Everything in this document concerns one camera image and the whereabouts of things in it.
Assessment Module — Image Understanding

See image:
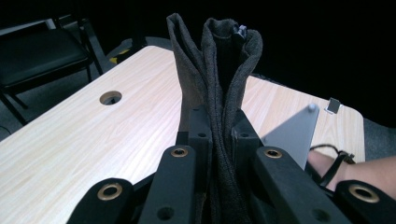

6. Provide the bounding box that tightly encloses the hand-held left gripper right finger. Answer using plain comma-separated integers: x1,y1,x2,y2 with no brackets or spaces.
231,107,264,189

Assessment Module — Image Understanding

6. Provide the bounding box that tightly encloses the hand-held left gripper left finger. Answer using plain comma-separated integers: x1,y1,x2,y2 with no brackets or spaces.
177,105,215,191

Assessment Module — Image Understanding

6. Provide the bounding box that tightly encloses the black pleated skirt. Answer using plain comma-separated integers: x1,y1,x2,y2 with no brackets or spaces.
166,12,264,224

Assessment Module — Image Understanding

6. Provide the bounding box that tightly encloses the hazard-striped black stand base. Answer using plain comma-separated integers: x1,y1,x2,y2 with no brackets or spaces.
106,36,150,65

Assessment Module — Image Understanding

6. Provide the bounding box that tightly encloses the black folding chair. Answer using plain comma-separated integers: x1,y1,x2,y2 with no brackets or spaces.
0,15,105,126

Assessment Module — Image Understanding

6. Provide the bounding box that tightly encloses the grey table edge bracket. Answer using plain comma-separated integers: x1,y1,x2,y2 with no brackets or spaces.
324,97,342,115

